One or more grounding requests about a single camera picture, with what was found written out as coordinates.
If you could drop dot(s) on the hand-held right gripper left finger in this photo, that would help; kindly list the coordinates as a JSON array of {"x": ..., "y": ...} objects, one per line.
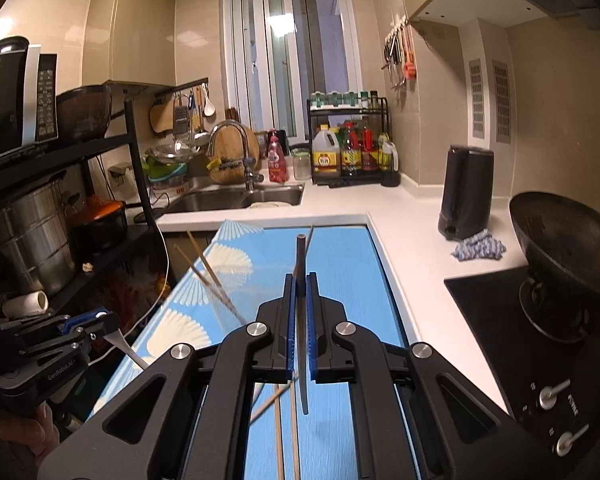
[{"x": 291, "y": 330}]

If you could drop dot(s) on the steel bowl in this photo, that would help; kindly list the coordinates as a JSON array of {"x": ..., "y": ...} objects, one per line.
[{"x": 172, "y": 152}]

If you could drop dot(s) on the red sauce bottle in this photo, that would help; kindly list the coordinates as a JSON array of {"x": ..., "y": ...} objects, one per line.
[{"x": 369, "y": 152}]

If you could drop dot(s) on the microwave oven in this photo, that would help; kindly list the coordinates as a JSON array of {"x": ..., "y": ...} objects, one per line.
[{"x": 10, "y": 100}]

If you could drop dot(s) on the person's left hand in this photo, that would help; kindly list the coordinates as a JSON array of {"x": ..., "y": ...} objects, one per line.
[{"x": 30, "y": 432}]

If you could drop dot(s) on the hanging kitchen tools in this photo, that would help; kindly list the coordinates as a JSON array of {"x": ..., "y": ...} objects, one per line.
[{"x": 400, "y": 57}]

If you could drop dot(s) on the white hanging ladle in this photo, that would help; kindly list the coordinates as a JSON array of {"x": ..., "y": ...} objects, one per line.
[{"x": 209, "y": 105}]

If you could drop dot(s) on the small glass jar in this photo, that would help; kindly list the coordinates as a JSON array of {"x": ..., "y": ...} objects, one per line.
[{"x": 301, "y": 166}]

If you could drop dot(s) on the cooktop knob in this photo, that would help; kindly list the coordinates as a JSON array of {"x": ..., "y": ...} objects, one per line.
[
  {"x": 550, "y": 397},
  {"x": 565, "y": 444}
]

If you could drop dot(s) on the metal grater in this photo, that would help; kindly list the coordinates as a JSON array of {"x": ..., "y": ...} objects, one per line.
[{"x": 181, "y": 120}]

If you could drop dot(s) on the steel sink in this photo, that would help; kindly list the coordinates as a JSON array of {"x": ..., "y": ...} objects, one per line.
[{"x": 215, "y": 200}]

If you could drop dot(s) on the white framed window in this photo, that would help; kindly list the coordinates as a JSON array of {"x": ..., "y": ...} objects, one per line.
[{"x": 295, "y": 50}]

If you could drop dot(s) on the dark glass bowl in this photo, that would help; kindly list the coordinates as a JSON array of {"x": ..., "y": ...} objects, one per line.
[{"x": 82, "y": 112}]

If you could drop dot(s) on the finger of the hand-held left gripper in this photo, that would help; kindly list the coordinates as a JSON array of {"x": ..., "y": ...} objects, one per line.
[
  {"x": 85, "y": 321},
  {"x": 102, "y": 329}
]

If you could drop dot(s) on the round wooden cutting board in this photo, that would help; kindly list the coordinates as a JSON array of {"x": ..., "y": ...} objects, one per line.
[{"x": 230, "y": 152}]

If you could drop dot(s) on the small wooden board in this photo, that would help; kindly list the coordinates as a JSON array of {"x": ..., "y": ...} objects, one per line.
[{"x": 160, "y": 117}]

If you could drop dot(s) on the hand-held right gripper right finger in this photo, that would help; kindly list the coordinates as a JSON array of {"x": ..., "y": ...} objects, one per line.
[{"x": 312, "y": 330}]

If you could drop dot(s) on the green colander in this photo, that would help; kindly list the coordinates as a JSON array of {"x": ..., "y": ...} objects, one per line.
[{"x": 165, "y": 172}]

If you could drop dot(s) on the black pot orange lid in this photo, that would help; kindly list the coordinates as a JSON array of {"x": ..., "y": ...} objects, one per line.
[{"x": 100, "y": 222}]

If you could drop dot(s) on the wide wall vent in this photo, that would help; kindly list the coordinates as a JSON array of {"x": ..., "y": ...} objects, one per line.
[{"x": 500, "y": 100}]

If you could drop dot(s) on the black wok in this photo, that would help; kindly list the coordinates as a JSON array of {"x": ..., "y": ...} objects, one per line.
[{"x": 560, "y": 240}]

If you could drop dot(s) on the blue patterned cloth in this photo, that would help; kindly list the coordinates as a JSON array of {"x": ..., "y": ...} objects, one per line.
[{"x": 350, "y": 280}]

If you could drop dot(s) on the narrow wall vent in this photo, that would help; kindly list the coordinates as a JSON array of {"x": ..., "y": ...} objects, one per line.
[{"x": 475, "y": 97}]

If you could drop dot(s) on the dark sauce bottle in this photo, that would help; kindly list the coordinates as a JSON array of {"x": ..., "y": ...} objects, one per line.
[{"x": 350, "y": 152}]

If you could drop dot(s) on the white paper roll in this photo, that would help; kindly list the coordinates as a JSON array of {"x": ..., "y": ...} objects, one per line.
[{"x": 25, "y": 304}]

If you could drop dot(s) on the red dish soap pouch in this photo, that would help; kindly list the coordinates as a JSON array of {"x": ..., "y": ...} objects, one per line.
[{"x": 277, "y": 160}]

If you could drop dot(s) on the black cooktop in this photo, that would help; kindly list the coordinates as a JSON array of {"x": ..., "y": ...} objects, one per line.
[{"x": 490, "y": 340}]

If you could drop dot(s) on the black spice rack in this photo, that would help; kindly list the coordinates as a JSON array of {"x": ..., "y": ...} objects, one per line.
[{"x": 385, "y": 125}]

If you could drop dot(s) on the white ceramic spoon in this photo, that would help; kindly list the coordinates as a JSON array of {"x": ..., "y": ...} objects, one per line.
[{"x": 127, "y": 351}]

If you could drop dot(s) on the white jug yellow label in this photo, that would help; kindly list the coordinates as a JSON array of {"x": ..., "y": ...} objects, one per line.
[{"x": 326, "y": 157}]

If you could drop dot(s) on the large steel pot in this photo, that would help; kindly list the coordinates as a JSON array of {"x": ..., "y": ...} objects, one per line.
[{"x": 32, "y": 240}]

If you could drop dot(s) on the black metal shelf rack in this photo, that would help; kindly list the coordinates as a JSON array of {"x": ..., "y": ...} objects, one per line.
[{"x": 130, "y": 130}]

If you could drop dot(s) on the wall outlet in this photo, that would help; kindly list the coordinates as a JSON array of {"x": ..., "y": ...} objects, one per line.
[{"x": 122, "y": 177}]

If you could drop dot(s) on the black electric kettle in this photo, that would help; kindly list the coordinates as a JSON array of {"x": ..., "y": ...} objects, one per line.
[{"x": 465, "y": 190}]

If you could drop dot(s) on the row of spice jars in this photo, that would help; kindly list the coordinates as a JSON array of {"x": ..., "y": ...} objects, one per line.
[{"x": 342, "y": 100}]

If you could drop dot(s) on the steel kitchen faucet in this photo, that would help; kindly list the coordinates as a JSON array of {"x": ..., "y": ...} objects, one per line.
[{"x": 230, "y": 132}]

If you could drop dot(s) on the wooden chopstick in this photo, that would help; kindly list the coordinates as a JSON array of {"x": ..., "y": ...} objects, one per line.
[
  {"x": 279, "y": 440},
  {"x": 195, "y": 270},
  {"x": 205, "y": 260},
  {"x": 270, "y": 401},
  {"x": 295, "y": 435}
]

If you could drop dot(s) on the blue checked dishcloth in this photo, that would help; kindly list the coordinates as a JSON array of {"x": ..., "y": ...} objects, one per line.
[{"x": 480, "y": 247}]

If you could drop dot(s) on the white green bottle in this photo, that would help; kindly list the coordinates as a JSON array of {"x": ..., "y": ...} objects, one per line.
[{"x": 390, "y": 157}]

